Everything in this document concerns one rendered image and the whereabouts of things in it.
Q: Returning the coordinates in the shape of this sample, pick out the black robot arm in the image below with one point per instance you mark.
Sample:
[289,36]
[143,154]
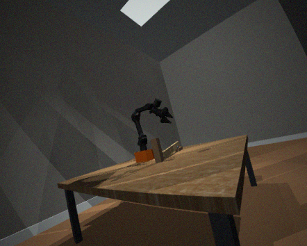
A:
[142,139]

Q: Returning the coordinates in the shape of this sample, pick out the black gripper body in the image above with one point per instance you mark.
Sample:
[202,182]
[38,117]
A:
[161,113]

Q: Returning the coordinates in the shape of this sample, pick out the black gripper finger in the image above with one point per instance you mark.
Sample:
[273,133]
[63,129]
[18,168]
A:
[166,121]
[167,114]

